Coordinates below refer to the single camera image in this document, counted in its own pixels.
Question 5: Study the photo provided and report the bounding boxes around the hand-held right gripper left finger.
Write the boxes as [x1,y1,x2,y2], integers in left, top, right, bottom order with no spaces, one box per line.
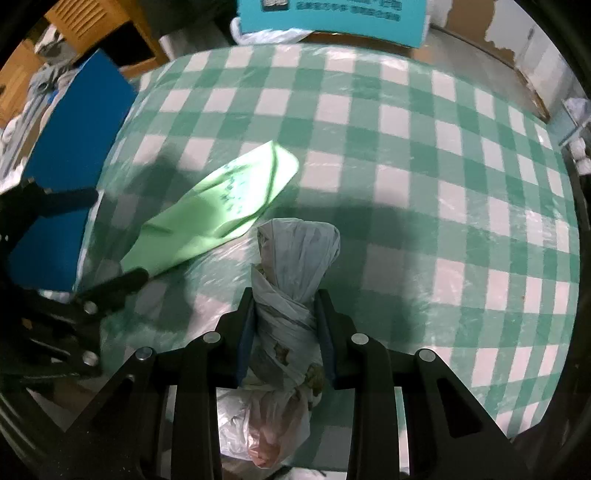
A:
[65,287,257,480]

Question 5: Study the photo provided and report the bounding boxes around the green plastic bag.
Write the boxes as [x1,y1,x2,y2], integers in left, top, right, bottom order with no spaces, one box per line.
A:
[121,141,300,278]

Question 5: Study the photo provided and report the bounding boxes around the white crumpled plastic bag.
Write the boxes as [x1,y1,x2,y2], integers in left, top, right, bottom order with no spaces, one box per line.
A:
[231,16,315,47]

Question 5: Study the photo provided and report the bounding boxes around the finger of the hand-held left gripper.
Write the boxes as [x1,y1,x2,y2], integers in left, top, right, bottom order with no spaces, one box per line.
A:
[69,268,151,324]
[0,178,101,241]

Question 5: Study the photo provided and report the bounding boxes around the wooden louvered cabinet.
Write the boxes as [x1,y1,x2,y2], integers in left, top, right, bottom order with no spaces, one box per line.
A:
[0,0,169,125]

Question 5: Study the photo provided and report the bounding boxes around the grey clothes pile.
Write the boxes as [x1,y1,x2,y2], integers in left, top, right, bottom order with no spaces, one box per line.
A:
[0,39,88,185]

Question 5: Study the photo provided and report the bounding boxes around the cardboard box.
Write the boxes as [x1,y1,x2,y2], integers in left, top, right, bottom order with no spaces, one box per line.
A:
[300,18,515,70]

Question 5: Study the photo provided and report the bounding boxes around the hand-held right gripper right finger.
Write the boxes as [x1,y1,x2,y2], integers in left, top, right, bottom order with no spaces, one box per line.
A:
[315,290,527,480]

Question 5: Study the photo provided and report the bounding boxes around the teal box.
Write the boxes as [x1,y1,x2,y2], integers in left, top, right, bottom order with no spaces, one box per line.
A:
[236,0,428,48]

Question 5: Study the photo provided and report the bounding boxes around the white printed knotted plastic bag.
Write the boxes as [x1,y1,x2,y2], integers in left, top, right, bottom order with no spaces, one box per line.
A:
[242,218,341,398]

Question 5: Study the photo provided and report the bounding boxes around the light blue small box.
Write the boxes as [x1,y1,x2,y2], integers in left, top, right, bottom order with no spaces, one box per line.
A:
[556,97,589,146]

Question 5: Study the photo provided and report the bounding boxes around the white small containers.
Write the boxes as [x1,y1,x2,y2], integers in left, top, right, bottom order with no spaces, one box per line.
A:
[570,138,591,175]

